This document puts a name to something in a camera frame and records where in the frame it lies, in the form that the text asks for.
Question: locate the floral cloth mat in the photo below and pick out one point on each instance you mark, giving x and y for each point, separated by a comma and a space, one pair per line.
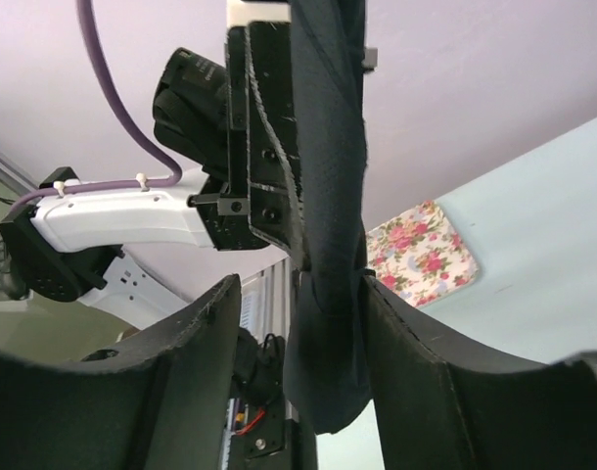
420, 256

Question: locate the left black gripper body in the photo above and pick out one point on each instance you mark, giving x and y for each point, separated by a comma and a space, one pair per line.
224, 207

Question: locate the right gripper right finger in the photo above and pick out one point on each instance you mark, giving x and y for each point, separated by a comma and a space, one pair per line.
446, 401

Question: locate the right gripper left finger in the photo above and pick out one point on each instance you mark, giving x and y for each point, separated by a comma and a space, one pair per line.
156, 400

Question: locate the black paper napkin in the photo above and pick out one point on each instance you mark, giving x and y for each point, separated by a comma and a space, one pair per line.
326, 376

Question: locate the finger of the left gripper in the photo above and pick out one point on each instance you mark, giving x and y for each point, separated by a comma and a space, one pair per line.
274, 175

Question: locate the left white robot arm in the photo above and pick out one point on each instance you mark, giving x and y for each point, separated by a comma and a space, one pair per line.
66, 242

